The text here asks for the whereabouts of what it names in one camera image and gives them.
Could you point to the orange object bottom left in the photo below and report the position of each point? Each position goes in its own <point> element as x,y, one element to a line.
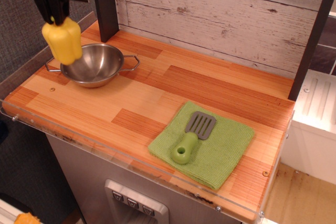
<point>26,218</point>

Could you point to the dark shelf post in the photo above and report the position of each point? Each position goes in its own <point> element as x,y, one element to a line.
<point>107,18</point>
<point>313,40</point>

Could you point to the silver toy fridge cabinet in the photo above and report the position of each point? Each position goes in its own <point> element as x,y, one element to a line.
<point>86,173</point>

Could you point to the grey ice dispenser panel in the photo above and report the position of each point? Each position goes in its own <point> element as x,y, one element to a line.
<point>130,206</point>

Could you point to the white toy sink unit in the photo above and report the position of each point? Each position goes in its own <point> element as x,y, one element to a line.
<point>310,143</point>

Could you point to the clear acrylic edge guard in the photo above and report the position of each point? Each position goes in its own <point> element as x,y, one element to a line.
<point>123,133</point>

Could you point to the dark left shelf post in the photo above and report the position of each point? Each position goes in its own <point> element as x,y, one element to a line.
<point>107,18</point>

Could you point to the dark right shelf post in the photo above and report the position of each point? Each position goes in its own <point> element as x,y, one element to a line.
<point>313,40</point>

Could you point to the yellow toy bell pepper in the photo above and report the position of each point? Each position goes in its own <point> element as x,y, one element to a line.
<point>64,41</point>

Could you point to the green woven cloth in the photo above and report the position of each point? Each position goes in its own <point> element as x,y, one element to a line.
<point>202,145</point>

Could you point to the grey green toy spatula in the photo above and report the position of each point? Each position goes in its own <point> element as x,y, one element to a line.
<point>199,127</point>

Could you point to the small stainless steel wok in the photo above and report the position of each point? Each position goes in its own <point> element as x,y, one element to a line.
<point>99,64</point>

